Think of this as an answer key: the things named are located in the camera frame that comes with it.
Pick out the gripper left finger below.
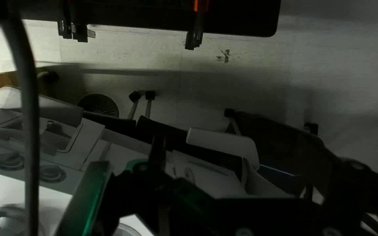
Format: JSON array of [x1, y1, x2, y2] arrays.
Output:
[[57, 160, 115, 236]]

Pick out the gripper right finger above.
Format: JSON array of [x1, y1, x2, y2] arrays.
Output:
[[325, 156, 372, 236]]

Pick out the white arched cabinet door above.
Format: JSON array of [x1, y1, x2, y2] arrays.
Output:
[[187, 126, 260, 172]]

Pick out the white toy kitchen unit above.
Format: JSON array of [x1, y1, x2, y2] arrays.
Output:
[[0, 84, 296, 236]]

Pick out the grey stove knob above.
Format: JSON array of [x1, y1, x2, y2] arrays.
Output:
[[37, 164, 69, 184], [0, 151, 26, 172]]

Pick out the black stand with grey top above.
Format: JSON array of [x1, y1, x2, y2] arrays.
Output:
[[224, 108, 344, 198]]

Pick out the dark round disc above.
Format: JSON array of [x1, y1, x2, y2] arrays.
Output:
[[78, 93, 121, 118]]

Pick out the grey rod with black cap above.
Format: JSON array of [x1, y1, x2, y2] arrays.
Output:
[[144, 90, 158, 120], [128, 91, 144, 121]]

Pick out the black rectangular panel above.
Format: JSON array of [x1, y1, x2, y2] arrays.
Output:
[[5, 0, 283, 50]]

